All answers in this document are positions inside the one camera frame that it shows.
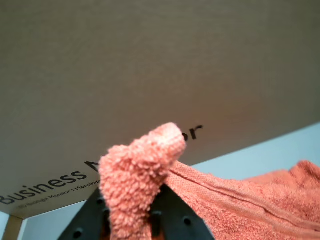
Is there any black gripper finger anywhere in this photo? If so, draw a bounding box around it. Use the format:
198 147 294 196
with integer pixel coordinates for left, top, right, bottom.
58 190 111 240
149 184 214 240

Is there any orange terry towel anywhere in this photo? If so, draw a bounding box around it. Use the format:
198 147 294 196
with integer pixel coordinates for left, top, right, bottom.
98 121 320 240

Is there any grey table mat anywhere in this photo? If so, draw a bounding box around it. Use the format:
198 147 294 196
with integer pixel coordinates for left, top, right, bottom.
21 122 320 240

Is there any brown Business Monitor cardboard box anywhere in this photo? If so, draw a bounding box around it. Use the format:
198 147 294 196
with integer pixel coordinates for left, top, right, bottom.
0 0 320 240

